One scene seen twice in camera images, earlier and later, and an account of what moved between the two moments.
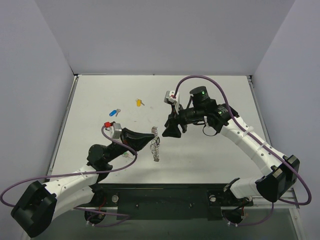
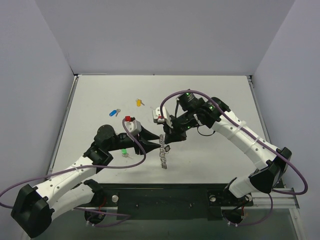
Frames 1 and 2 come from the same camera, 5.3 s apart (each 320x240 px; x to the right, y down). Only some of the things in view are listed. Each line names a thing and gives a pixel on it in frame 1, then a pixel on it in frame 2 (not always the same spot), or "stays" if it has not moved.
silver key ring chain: [154, 147] to [162, 151]
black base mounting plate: [168, 201] stays
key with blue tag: [114, 112] stays
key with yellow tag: [139, 103] stays
